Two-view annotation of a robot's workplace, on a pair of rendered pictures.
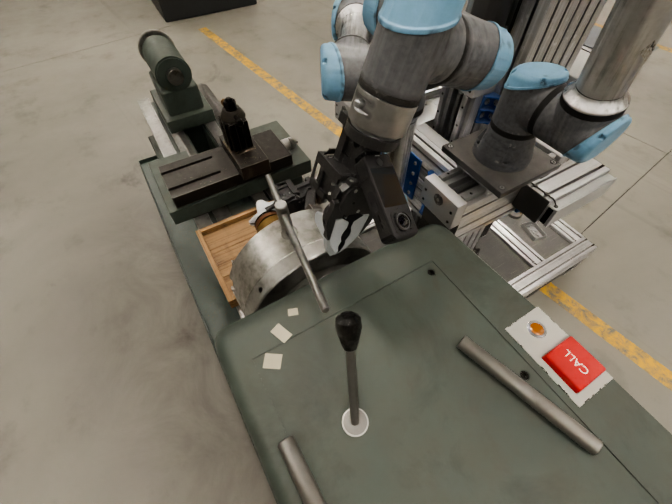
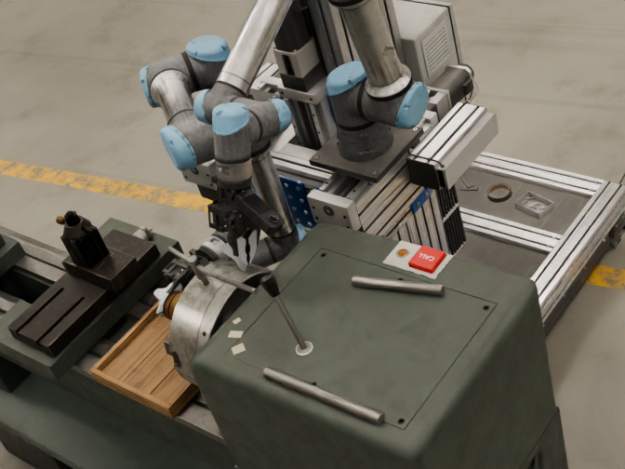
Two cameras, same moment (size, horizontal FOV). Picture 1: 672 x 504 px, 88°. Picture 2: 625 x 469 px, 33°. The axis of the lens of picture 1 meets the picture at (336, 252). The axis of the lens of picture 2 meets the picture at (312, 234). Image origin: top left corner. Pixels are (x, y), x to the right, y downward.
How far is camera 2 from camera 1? 1.75 m
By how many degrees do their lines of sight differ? 16
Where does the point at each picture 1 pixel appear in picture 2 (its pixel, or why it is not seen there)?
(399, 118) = (244, 167)
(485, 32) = (266, 111)
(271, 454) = (262, 383)
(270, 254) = (199, 304)
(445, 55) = (251, 132)
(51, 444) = not seen: outside the picture
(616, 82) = (385, 73)
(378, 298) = (292, 286)
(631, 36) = (369, 50)
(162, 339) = not seen: outside the picture
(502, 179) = (373, 166)
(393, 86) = (233, 156)
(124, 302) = not seen: outside the picture
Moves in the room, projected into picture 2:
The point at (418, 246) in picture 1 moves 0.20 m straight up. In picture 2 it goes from (308, 244) to (285, 175)
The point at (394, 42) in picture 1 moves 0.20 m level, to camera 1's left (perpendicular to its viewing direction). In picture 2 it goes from (225, 139) to (134, 180)
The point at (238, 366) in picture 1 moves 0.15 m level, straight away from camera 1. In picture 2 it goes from (218, 361) to (159, 348)
